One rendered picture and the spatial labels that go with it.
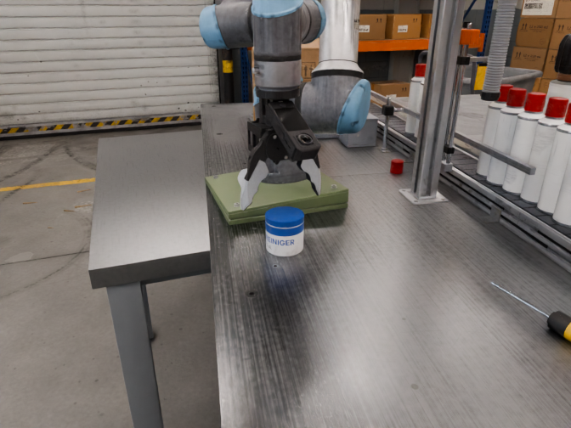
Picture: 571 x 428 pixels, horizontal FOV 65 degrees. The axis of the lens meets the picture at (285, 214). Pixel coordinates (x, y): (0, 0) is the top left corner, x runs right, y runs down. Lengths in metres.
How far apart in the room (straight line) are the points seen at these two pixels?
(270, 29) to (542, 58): 4.30
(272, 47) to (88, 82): 4.57
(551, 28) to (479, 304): 4.25
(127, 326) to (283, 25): 0.61
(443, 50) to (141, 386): 0.92
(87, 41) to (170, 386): 4.01
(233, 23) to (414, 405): 0.65
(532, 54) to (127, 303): 4.51
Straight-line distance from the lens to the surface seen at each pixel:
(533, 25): 4.99
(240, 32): 0.85
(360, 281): 0.76
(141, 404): 1.07
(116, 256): 0.87
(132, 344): 0.96
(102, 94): 5.24
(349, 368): 0.60
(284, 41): 0.72
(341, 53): 1.03
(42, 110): 5.32
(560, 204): 0.94
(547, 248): 0.95
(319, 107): 1.00
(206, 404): 1.70
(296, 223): 0.79
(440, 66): 1.02
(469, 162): 1.24
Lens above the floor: 1.24
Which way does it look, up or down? 25 degrees down
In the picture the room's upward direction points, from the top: straight up
